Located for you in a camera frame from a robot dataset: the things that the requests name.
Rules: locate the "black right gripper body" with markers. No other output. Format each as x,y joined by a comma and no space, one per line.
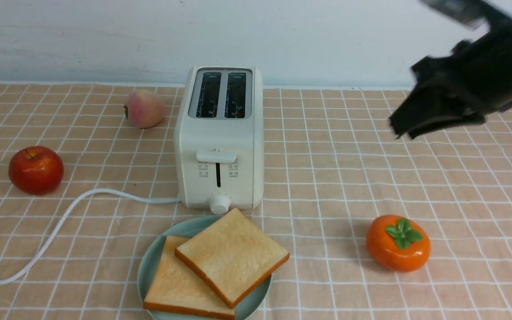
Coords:
477,75

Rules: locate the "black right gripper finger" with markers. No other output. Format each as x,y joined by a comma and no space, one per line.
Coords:
419,106
442,123

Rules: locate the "toast slice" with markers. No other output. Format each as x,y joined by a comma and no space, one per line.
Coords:
232,256
176,289

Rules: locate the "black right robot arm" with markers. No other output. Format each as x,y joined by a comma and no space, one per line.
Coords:
471,13

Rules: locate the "white two-slot toaster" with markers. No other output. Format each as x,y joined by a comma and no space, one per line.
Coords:
218,139

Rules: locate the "orange toy persimmon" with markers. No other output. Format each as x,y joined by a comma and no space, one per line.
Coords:
397,243

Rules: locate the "pink toy peach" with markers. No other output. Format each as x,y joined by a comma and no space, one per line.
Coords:
143,109

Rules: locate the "light blue plate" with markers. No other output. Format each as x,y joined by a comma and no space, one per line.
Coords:
245,310

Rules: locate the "beige checked tablecloth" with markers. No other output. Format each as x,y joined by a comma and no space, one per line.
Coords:
331,167

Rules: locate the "red toy apple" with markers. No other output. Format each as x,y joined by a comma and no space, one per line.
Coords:
36,170

